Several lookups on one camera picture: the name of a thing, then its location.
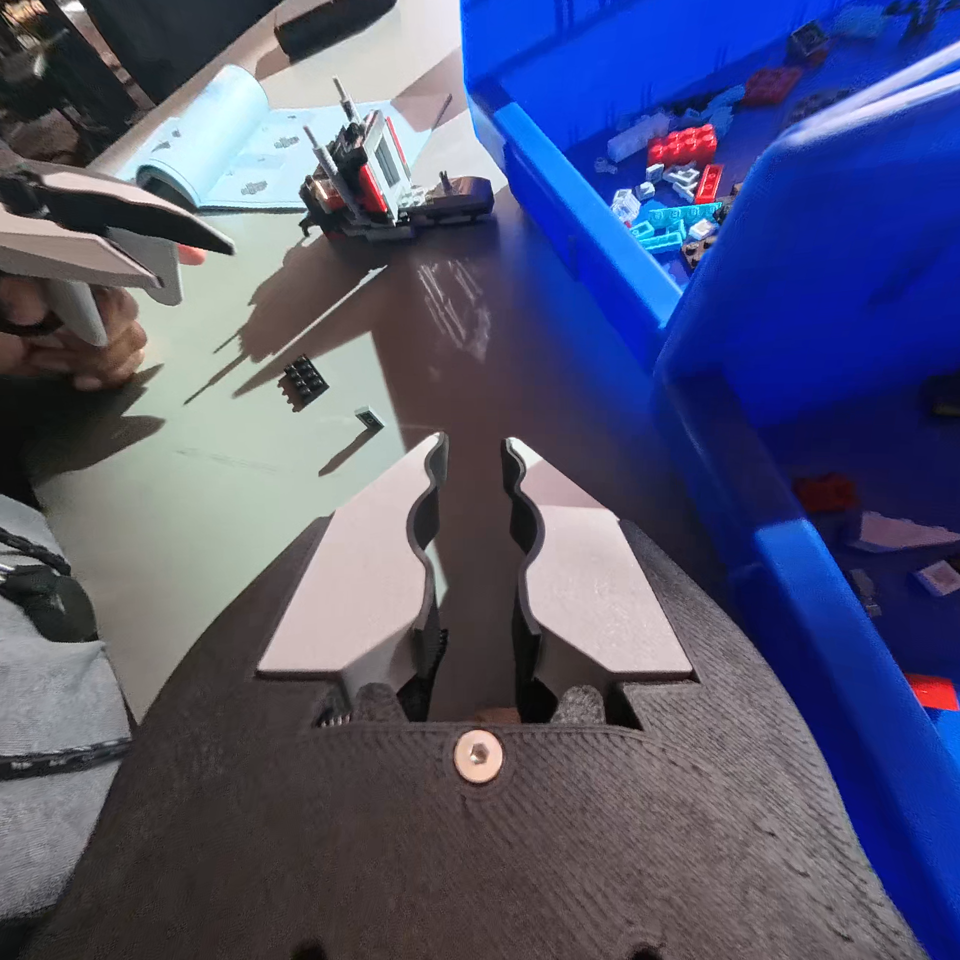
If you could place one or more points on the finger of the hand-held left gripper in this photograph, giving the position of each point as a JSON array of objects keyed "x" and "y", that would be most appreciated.
[
  {"x": 60, "y": 247},
  {"x": 112, "y": 195}
]

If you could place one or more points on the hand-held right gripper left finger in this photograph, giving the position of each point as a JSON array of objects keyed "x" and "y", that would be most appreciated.
[{"x": 352, "y": 592}]

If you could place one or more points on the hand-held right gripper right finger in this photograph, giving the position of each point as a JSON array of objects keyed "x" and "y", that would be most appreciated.
[{"x": 600, "y": 592}]

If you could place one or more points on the small dark brick piece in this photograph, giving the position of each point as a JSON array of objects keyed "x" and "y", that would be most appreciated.
[{"x": 369, "y": 420}]

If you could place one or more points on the black studded brick plate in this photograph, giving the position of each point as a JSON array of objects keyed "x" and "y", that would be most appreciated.
[{"x": 304, "y": 379}]

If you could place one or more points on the toy brick truck model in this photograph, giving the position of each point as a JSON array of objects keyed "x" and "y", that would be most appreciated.
[{"x": 360, "y": 187}]

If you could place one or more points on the blue plastic bin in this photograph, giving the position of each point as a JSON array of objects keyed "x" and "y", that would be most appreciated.
[
  {"x": 825, "y": 262},
  {"x": 525, "y": 60}
]

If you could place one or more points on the person's left forearm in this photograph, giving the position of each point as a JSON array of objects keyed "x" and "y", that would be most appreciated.
[{"x": 15, "y": 450}]

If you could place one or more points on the person's left hand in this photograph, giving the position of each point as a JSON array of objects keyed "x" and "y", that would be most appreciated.
[{"x": 112, "y": 352}]

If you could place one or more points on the light blue instruction booklet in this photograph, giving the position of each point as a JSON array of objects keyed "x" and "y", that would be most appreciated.
[{"x": 225, "y": 127}]

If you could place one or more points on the black office chair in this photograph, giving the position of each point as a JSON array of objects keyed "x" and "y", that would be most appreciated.
[{"x": 172, "y": 37}]

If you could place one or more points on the black rectangular box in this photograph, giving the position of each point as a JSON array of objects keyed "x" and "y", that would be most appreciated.
[{"x": 330, "y": 26}]

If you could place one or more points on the pile of mixed toy bricks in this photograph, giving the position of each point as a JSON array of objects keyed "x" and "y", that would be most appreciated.
[
  {"x": 892, "y": 532},
  {"x": 682, "y": 142}
]

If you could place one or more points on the grey hoodie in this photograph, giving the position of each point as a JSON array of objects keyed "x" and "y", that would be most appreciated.
[{"x": 52, "y": 697}]

